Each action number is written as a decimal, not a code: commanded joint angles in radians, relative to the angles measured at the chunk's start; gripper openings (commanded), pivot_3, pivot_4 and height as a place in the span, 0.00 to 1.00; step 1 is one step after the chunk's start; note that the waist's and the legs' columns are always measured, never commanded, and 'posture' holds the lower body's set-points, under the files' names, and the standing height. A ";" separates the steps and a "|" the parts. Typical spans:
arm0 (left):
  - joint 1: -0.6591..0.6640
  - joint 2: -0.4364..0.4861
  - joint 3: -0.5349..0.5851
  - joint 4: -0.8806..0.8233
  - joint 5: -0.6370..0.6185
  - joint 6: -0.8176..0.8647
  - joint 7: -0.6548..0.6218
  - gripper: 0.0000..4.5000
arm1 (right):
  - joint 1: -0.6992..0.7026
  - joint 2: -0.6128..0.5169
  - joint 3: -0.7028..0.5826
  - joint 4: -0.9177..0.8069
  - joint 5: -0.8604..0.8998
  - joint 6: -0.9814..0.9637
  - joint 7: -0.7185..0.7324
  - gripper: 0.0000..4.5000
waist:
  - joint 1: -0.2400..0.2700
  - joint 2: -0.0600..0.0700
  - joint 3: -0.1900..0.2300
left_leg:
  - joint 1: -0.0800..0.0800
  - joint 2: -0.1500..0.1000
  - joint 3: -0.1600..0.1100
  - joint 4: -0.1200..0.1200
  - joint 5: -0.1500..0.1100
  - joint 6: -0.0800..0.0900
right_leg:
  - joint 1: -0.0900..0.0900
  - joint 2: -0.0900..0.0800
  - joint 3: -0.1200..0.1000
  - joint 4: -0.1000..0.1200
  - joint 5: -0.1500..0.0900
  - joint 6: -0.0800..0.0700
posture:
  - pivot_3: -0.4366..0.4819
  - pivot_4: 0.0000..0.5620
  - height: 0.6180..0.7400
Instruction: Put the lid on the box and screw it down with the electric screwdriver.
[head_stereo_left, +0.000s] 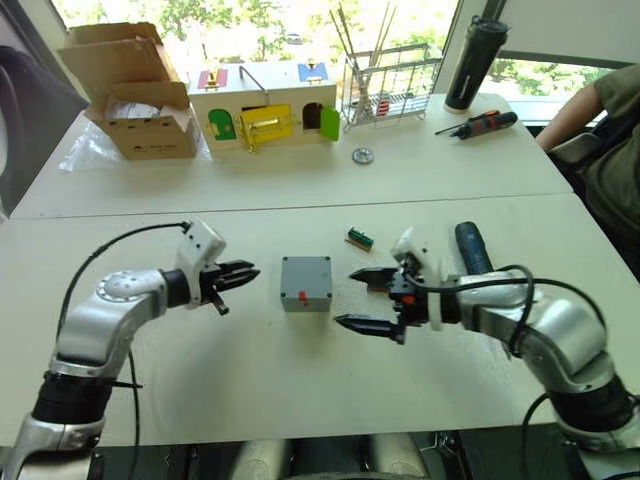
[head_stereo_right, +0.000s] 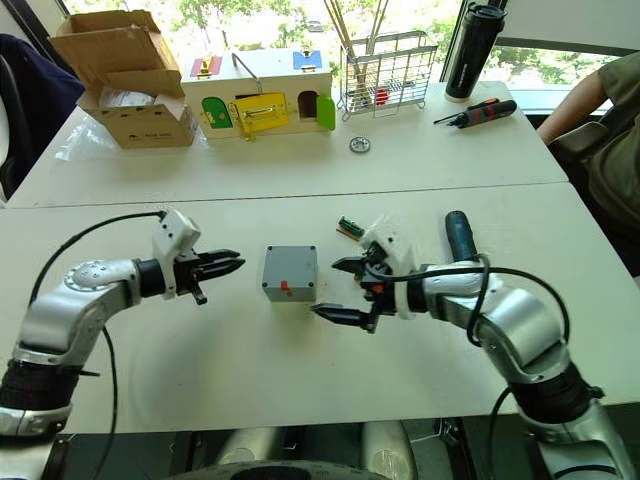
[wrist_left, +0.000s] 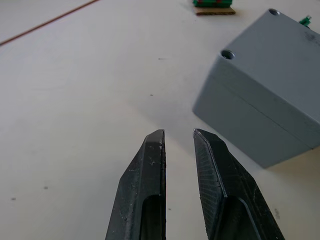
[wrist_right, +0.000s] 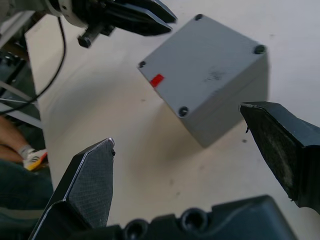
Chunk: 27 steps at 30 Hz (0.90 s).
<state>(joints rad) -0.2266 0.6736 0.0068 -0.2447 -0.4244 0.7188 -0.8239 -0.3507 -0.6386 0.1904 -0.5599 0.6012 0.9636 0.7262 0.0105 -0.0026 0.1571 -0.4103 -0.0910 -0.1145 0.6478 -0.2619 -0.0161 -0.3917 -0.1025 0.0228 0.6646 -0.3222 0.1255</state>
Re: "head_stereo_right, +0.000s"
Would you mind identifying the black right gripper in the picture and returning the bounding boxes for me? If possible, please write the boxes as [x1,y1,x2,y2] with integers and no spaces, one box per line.
[310,241,400,335]

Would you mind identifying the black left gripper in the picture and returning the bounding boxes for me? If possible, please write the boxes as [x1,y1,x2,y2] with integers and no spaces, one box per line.
[174,248,247,307]

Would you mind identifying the grey plastic junction box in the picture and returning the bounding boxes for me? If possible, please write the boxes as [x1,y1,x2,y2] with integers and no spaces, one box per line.
[261,244,320,304]

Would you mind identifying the blue electric screwdriver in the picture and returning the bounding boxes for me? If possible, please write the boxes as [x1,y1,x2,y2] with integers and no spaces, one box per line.
[444,209,484,265]

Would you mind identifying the wooden lock box toy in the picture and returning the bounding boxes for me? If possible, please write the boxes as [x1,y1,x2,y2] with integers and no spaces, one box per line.
[180,47,338,144]

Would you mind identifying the open brown cardboard box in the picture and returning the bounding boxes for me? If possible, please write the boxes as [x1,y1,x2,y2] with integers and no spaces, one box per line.
[49,9,202,150]

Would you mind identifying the black red screwdriver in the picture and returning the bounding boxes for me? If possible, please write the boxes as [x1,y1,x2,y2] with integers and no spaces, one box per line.
[433,99,518,131]

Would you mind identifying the small green circuit board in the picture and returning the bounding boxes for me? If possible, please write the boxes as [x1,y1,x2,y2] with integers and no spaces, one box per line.
[335,215,366,243]

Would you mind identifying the grey rounded shape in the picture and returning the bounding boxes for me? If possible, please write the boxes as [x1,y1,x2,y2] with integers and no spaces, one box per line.
[360,420,419,480]

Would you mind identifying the clear plastic sheet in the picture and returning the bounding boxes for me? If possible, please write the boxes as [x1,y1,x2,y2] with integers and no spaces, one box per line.
[53,117,124,164]

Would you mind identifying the dark jacket on chair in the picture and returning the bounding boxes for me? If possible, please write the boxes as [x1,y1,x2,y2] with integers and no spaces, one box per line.
[0,32,86,201]

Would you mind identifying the thin wooden stick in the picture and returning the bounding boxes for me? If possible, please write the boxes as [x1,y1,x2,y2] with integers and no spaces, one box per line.
[322,0,357,59]
[363,0,391,56]

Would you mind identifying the black insulated bottle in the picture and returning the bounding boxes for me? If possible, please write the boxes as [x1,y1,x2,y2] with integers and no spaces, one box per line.
[444,1,507,104]

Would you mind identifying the person in olive shirt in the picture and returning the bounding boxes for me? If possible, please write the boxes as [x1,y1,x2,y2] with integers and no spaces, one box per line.
[547,52,640,279]

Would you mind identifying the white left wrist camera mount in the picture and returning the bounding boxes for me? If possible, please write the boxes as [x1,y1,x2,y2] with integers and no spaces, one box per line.
[151,209,203,301]

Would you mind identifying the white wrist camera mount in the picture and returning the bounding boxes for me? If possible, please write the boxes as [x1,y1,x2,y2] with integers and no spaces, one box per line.
[151,209,203,301]
[359,213,422,319]

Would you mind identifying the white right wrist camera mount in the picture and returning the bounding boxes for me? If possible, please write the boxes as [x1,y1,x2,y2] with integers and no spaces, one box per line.
[359,213,422,319]

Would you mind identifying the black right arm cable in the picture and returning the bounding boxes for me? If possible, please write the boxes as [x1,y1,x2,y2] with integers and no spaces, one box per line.
[364,253,572,474]

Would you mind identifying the white wire rack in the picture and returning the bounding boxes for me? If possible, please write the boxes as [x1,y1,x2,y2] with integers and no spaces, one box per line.
[338,30,440,122]

